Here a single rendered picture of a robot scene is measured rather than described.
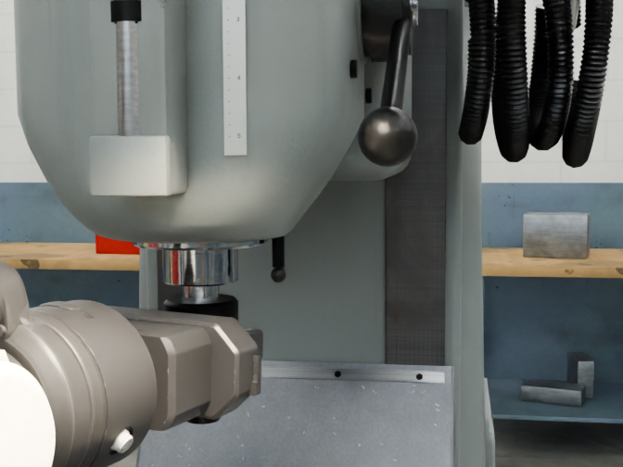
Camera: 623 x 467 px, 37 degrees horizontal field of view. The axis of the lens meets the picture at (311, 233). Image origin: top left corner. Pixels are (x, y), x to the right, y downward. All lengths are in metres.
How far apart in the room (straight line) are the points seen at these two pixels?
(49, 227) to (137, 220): 4.73
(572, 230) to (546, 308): 0.70
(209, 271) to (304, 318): 0.40
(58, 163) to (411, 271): 0.50
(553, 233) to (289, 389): 3.37
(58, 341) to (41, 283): 4.86
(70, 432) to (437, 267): 0.57
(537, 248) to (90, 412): 3.91
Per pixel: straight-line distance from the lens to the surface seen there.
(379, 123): 0.46
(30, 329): 0.44
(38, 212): 5.26
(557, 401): 4.35
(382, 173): 0.68
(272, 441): 0.96
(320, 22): 0.51
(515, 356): 4.88
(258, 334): 0.60
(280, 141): 0.50
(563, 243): 4.27
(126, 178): 0.47
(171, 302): 0.59
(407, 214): 0.94
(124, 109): 0.47
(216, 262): 0.57
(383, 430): 0.95
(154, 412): 0.49
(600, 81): 0.76
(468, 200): 0.97
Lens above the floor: 1.36
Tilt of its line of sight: 5 degrees down
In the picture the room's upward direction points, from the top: straight up
